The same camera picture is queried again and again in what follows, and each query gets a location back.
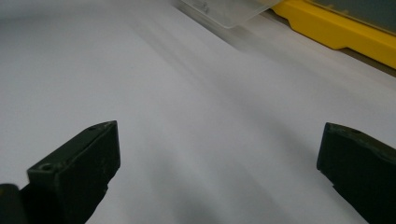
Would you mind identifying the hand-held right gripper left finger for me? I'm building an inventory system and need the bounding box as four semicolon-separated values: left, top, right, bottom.
19;119;121;224

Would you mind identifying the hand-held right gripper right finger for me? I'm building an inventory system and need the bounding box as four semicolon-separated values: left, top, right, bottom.
316;121;396;224

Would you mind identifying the clear plastic drawer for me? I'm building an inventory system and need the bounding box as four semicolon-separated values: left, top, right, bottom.
179;0;284;30

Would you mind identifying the yellow parts organizer cabinet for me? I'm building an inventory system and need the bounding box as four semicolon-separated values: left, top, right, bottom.
270;0;396;71

